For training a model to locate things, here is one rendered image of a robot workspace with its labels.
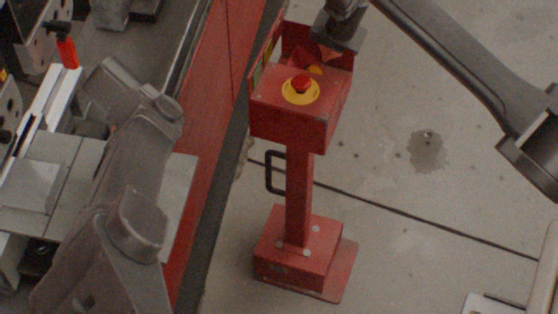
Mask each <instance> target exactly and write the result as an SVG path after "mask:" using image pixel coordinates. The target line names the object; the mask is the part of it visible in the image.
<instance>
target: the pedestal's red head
mask: <svg viewBox="0 0 558 314"><path fill-rule="evenodd" d="M281 16H282V34H281V56H280V57H279V59H278V61H277V63H273V62H270V61H269V62H268V63H267V65H266V67H265V69H264V70H263V53H264V51H265V49H266V48H265V47H266V45H267V43H268V41H269V39H270V38H271V37H272V52H273V50H274V49H275V48H274V30H275V28H276V24H277V22H278V20H279V18H281ZM311 26H312V25H308V24H302V23H298V22H295V21H290V20H287V19H283V8H281V10H280V12H279V14H278V16H277V18H276V20H275V22H274V24H273V26H272V28H271V30H270V32H269V34H268V36H267V38H266V41H265V43H264V45H263V47H262V49H261V51H260V53H259V55H258V57H256V59H255V62H254V63H253V65H252V67H251V70H250V72H249V74H248V76H247V81H248V118H249V134H250V135H251V136H254V137H257V138H260V139H265V140H270V141H274V142H276V144H280V145H283V146H286V147H293V148H296V149H299V150H303V151H305V152H309V153H313V154H319V155H322V156H325V155H326V152H327V150H328V147H329V144H330V140H331V138H332V135H333V133H334V131H335V128H336V126H337V122H338V120H339V116H340V114H341V111H342V109H343V107H344V102H345V100H346V98H347V96H348V93H349V90H350V87H351V81H352V73H353V65H354V57H355V52H353V51H350V50H348V49H346V48H344V52H343V54H342V55H341V56H340V57H336V58H331V59H330V60H329V61H327V62H323V61H322V53H321V51H320V49H319V44H317V43H315V42H313V41H311V40H309V36H310V28H311ZM261 59H262V75H261V78H259V80H258V82H257V85H256V87H255V89H254V91H253V93H252V77H251V76H252V74H253V72H254V69H255V66H256V64H257V62H259V60H261ZM306 65H316V66H318V67H319V68H320V70H322V71H323V75H322V74H318V73H314V72H308V71H305V70H304V69H303V68H304V66H306ZM297 74H305V75H307V76H309V77H310V78H312V79H314V80H315V81H316V83H317V85H319V88H320V94H319V96H318V98H317V99H315V100H314V101H313V102H311V103H309V104H307V105H296V104H293V103H291V102H289V101H287V100H286V99H285V98H284V97H283V95H282V85H283V83H284V82H285V81H286V80H287V79H290V78H292V77H294V76H296V75H297Z"/></svg>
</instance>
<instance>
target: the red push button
mask: <svg viewBox="0 0 558 314"><path fill-rule="evenodd" d="M291 86H292V87H293V89H294V90H296V93H297V94H305V93H306V91H307V90H308V89H309V88H310V87H311V80H310V77H309V76H307V75H305V74H297V75H296V76H294V77H293V78H292V80H291Z"/></svg>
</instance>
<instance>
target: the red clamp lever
mask: <svg viewBox="0 0 558 314"><path fill-rule="evenodd" d="M43 28H46V29H48V30H49V31H50V32H56V33H57V35H58V38H57V40H56V41H57V42H56V46H57V49H58V54H59V55H60V57H61V60H62V63H63V65H64V68H65V69H67V70H73V71H76V70H77V69H78V68H79V61H78V57H77V53H76V51H75V48H74V42H73V41H72V39H71V37H69V38H68V37H67V35H68V34H69V33H70V32H71V24H70V22H67V21H62V20H56V19H51V20H50V22H49V21H48V22H43Z"/></svg>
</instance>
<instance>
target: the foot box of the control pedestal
mask: <svg viewBox="0 0 558 314"><path fill-rule="evenodd" d="M284 218H285V205H282V204H280V203H276V202H275V203H274V206H273V208H272V210H271V212H270V215H269V218H268V220H267V223H266V226H265V228H264V230H263V232H262V236H261V238H259V241H258V243H257V245H256V247H255V251H254V253H253V259H254V273H253V275H252V278H253V280H256V281H259V282H262V283H267V284H270V285H273V286H275V287H279V288H282V289H285V290H289V291H293V292H296V293H299V294H302V295H305V296H307V297H315V298H318V299H321V300H323V301H326V302H330V303H333V304H339V303H340V301H341V298H343V295H344V290H345V287H346V284H347V282H348V279H349V276H350V272H351V269H352V266H353V263H354V261H355V258H356V254H357V250H358V246H359V245H358V243H357V242H353V241H350V240H347V239H344V238H341V237H342V231H343V223H344V222H340V221H338V220H335V219H331V218H329V217H326V216H322V215H318V214H313V213H310V224H312V225H315V226H319V227H321V229H320V232H319V235H317V237H316V241H315V244H314V246H313V249H312V251H311V254H310V258H308V257H306V256H300V255H298V254H295V253H291V252H288V251H285V250H281V249H277V248H274V245H275V243H276V239H277V237H278V235H279V232H280V230H281V227H282V224H283V221H284Z"/></svg>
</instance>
